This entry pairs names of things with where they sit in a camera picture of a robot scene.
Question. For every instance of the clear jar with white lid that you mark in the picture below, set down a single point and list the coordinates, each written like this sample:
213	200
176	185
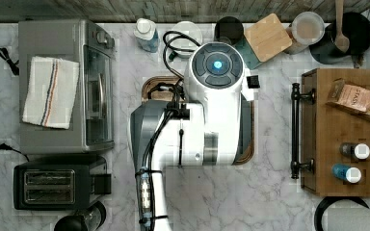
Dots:
306	29

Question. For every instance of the black two-slot toaster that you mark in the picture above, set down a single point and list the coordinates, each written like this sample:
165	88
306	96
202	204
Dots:
60	183

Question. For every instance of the black paper towel holder base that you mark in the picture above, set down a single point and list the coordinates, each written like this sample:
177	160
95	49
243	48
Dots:
329	200

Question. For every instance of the wooden cutting board tray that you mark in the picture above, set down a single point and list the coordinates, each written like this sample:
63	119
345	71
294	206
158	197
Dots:
160	88

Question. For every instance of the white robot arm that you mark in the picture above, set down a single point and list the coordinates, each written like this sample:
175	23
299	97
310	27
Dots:
207	123

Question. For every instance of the blue bottle with white cap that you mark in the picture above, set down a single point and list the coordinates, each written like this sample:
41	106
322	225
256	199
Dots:
146	35

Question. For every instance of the wooden spoon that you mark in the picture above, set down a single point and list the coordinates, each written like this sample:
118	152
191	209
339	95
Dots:
341	41

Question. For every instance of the white striped folded towel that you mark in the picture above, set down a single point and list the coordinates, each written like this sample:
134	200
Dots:
51	92

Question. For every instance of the pink tea box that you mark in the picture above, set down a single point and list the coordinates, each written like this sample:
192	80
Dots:
349	95

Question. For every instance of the white and green mug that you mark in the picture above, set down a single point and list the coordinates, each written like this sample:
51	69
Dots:
186	46

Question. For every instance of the black utensil holder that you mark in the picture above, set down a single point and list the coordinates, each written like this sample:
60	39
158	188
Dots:
355	27

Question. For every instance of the teal canister with wooden lid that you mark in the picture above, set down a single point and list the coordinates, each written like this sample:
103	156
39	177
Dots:
262	41

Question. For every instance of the black power plug lower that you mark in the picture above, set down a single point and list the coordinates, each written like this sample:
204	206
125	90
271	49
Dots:
4	146

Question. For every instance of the grey spice shaker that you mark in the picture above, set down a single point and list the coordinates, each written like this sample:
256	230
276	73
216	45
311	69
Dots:
360	151

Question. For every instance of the black drawer handle bar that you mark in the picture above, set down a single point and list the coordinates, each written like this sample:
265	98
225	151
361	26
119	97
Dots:
296	97

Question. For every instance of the wooden drawer box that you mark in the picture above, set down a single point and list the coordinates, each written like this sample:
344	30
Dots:
325	127

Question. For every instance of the blue spice shaker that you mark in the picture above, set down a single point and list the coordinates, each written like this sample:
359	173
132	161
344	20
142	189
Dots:
346	173

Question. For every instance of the silver toaster oven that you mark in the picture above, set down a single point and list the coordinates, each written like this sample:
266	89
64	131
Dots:
84	42

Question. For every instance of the dark grey tumbler cup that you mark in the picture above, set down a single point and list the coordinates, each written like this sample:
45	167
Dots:
229	30

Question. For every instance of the paper towel roll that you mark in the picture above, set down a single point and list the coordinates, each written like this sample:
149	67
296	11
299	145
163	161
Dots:
346	219

